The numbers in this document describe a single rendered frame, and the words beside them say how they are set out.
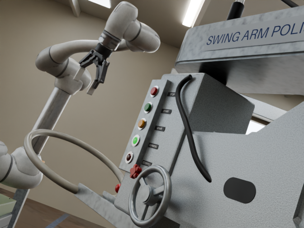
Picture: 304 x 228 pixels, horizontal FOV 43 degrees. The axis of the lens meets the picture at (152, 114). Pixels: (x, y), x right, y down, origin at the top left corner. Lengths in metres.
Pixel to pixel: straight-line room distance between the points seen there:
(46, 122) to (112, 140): 5.80
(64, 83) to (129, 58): 6.12
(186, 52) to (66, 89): 1.12
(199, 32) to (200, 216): 0.52
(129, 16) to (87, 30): 6.77
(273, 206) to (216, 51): 0.44
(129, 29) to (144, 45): 0.13
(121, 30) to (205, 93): 0.75
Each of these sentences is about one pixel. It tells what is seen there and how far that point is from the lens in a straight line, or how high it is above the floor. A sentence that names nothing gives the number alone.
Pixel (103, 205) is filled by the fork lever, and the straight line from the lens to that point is 1.26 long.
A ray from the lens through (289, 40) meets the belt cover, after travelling 0.86.
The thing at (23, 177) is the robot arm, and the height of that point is 1.02.
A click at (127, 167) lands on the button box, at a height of 1.26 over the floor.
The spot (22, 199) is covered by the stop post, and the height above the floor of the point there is 0.78.
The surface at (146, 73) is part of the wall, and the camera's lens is 8.11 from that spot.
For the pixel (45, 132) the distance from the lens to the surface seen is 1.76.
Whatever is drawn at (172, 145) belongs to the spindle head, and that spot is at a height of 1.35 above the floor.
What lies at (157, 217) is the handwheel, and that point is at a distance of 0.86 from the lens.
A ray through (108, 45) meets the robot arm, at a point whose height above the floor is 1.72.
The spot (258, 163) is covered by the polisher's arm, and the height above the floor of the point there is 1.36.
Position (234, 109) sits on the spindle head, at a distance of 1.08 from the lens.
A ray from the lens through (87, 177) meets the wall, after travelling 7.90.
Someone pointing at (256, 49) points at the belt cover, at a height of 1.61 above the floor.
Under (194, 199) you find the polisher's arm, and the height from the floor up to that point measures 1.25.
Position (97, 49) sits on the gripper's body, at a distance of 1.70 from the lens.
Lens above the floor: 1.26
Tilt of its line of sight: 9 degrees up
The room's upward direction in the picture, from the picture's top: 21 degrees clockwise
